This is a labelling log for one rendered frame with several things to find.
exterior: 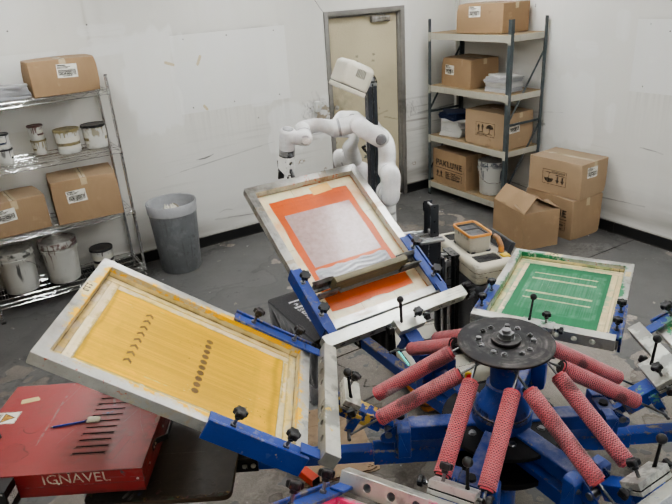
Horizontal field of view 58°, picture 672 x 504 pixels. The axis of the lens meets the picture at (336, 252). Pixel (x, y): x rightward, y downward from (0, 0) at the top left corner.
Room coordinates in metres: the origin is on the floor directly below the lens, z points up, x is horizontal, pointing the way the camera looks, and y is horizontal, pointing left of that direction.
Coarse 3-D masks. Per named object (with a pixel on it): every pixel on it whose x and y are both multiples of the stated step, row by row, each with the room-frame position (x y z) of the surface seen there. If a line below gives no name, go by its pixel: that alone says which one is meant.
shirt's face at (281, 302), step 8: (280, 296) 2.70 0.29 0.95; (288, 296) 2.69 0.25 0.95; (296, 296) 2.69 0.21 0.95; (280, 304) 2.61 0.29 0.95; (288, 304) 2.61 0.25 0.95; (288, 312) 2.53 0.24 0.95; (296, 312) 2.52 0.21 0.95; (296, 320) 2.45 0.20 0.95; (304, 320) 2.44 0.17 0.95; (304, 328) 2.37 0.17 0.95; (312, 328) 2.37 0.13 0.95; (312, 336) 2.30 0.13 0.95
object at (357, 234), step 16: (336, 192) 2.73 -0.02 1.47; (320, 208) 2.61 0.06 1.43; (336, 208) 2.63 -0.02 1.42; (352, 208) 2.65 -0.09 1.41; (336, 224) 2.55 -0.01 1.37; (352, 224) 2.57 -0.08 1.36; (368, 224) 2.59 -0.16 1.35; (352, 240) 2.48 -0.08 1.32; (368, 240) 2.50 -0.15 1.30; (352, 256) 2.40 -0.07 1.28; (384, 288) 2.28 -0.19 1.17
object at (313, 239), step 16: (272, 208) 2.56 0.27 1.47; (288, 208) 2.58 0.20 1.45; (304, 208) 2.60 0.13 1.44; (288, 224) 2.49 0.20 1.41; (304, 224) 2.51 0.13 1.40; (320, 224) 2.53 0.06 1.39; (304, 240) 2.43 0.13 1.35; (320, 240) 2.45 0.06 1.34; (336, 240) 2.46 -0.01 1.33; (304, 256) 2.35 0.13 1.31; (320, 256) 2.37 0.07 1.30; (336, 256) 2.38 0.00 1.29; (368, 288) 2.27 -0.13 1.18; (336, 304) 2.16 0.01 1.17; (352, 304) 2.18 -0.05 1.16
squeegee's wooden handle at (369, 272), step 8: (400, 256) 2.32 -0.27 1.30; (376, 264) 2.26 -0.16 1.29; (384, 264) 2.27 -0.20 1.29; (392, 264) 2.28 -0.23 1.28; (400, 264) 2.32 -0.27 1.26; (352, 272) 2.20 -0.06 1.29; (360, 272) 2.21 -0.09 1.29; (368, 272) 2.22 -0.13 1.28; (376, 272) 2.26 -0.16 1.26; (384, 272) 2.29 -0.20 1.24; (336, 280) 2.15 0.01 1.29; (344, 280) 2.16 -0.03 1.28; (352, 280) 2.20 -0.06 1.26; (360, 280) 2.23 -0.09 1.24
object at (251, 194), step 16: (304, 176) 2.73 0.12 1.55; (320, 176) 2.75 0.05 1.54; (336, 176) 2.80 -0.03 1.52; (352, 176) 2.82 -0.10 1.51; (256, 192) 2.58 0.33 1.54; (272, 192) 2.63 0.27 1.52; (368, 192) 2.72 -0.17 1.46; (256, 208) 2.49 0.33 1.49; (384, 208) 2.65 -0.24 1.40; (272, 224) 2.43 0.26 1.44; (384, 224) 2.60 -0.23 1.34; (272, 240) 2.37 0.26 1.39; (400, 240) 2.50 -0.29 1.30; (288, 256) 2.30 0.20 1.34; (288, 272) 2.26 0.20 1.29; (432, 288) 2.29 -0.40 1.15; (384, 304) 2.17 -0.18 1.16; (336, 320) 2.06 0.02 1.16; (352, 320) 2.07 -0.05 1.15
